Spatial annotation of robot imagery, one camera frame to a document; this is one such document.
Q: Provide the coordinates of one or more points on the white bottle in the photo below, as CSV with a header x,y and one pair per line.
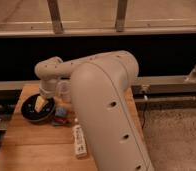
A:
x,y
80,147

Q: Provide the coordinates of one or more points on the dark ceramic bowl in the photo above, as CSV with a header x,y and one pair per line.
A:
x,y
35,113

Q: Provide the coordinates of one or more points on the blue and red packet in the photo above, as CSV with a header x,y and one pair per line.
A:
x,y
60,117

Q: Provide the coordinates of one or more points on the clear plastic cup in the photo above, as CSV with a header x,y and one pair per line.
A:
x,y
63,91

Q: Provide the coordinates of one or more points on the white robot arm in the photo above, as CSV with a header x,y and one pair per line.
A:
x,y
98,86

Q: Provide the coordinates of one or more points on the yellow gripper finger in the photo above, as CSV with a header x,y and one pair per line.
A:
x,y
40,103

